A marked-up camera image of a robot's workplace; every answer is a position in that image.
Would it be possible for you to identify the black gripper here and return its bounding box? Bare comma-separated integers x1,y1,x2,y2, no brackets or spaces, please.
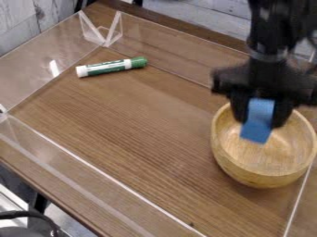
211,58,317,129

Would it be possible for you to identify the blue rectangular block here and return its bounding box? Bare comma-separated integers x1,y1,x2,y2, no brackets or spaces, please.
240,98,275,143

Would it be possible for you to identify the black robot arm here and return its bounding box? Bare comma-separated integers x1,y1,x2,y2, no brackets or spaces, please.
211,0,317,129

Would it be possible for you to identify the brown wooden bowl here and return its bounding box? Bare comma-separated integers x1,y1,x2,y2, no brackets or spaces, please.
210,104,317,189

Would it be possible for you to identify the green and white marker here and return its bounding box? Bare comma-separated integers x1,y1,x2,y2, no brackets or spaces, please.
75,56,147,78

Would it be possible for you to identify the black table leg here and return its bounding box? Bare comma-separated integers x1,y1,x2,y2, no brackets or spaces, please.
33,193,49,214

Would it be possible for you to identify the clear acrylic tray wall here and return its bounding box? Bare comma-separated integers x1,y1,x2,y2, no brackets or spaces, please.
0,7,317,237

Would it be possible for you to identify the black cable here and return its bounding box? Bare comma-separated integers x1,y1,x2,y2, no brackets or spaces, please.
0,210,60,237

